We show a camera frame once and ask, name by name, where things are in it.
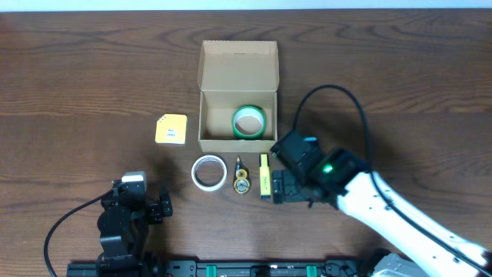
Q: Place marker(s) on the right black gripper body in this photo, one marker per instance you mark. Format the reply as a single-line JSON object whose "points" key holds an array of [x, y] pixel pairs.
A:
{"points": [[293, 191]]}

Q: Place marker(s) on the green tape roll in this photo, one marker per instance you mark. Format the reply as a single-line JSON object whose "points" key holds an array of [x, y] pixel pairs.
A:
{"points": [[248, 122]]}

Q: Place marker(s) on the black mounting rail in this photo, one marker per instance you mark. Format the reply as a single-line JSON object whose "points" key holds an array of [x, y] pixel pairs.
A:
{"points": [[190, 268]]}

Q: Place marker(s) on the white tape roll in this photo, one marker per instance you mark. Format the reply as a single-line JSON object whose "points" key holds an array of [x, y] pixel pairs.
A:
{"points": [[194, 173]]}

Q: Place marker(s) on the yellow highlighter pen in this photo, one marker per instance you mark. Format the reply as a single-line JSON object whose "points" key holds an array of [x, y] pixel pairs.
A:
{"points": [[265, 177]]}

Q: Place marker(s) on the brown cardboard box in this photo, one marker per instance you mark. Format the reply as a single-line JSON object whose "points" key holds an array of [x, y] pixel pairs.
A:
{"points": [[232, 74]]}

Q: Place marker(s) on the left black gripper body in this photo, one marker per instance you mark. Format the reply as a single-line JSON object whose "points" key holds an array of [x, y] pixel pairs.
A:
{"points": [[154, 215]]}

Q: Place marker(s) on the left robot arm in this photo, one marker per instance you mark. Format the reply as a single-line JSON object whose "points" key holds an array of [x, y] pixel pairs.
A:
{"points": [[124, 223]]}

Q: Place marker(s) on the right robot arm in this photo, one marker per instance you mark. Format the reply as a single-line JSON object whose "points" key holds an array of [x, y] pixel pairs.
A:
{"points": [[348, 183]]}

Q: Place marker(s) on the yellow sticky note pad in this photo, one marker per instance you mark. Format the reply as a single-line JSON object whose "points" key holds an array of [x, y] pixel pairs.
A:
{"points": [[171, 129]]}

